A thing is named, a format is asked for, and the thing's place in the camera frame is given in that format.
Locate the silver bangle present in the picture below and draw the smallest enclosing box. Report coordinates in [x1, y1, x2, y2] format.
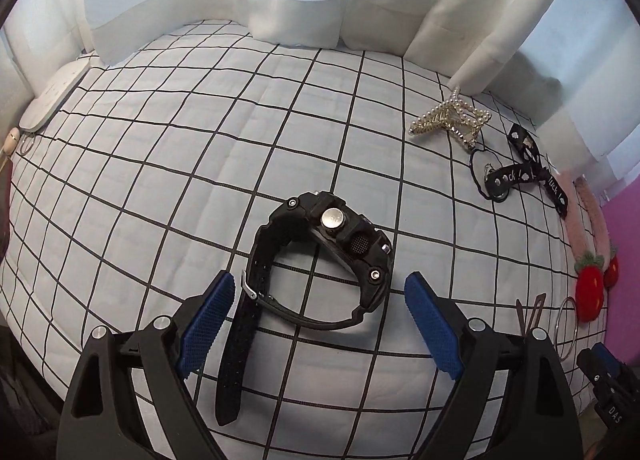
[552, 296, 582, 364]

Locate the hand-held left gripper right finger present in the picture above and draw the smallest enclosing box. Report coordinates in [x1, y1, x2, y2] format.
[403, 271, 584, 460]

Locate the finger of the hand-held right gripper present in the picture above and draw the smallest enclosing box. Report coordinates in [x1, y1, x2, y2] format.
[576, 343, 626, 385]

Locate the white power strip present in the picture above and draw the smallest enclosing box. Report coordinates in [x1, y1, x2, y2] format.
[20, 58, 92, 131]

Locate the pink fuzzy strawberry headband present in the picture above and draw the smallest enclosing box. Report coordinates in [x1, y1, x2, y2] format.
[554, 173, 621, 324]

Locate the pearl hair claw clip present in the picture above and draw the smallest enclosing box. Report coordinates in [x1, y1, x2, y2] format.
[409, 85, 494, 150]

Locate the black ribbon bow hair tie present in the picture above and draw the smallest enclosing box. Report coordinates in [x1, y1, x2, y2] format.
[469, 123, 571, 219]

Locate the white black checked bedsheet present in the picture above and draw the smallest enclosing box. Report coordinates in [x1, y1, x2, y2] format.
[0, 20, 603, 460]

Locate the brown snap hair clip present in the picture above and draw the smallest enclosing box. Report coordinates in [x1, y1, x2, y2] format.
[514, 292, 549, 339]

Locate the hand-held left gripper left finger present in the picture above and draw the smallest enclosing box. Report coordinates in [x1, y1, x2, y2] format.
[57, 270, 236, 460]

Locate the black digital wristwatch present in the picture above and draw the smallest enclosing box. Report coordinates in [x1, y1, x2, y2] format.
[215, 190, 394, 427]

